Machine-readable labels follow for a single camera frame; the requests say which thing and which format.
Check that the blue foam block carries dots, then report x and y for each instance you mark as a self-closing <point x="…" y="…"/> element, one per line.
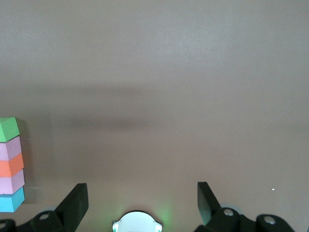
<point x="10" y="201"/>

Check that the orange foam block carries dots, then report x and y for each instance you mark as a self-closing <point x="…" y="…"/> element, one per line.
<point x="10" y="166"/>

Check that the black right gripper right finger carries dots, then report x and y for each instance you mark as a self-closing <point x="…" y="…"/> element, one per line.
<point x="229" y="222"/>

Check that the pink foam block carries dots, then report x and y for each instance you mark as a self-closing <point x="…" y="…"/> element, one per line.
<point x="10" y="183"/>
<point x="9" y="148"/>

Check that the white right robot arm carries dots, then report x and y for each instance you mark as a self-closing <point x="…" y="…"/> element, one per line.
<point x="137" y="222"/>

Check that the green foam block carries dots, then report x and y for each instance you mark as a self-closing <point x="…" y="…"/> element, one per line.
<point x="8" y="129"/>

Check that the brown table cover sheet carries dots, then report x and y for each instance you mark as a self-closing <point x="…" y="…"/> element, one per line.
<point x="144" y="60"/>

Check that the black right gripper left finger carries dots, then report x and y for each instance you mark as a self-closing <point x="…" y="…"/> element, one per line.
<point x="53" y="222"/>

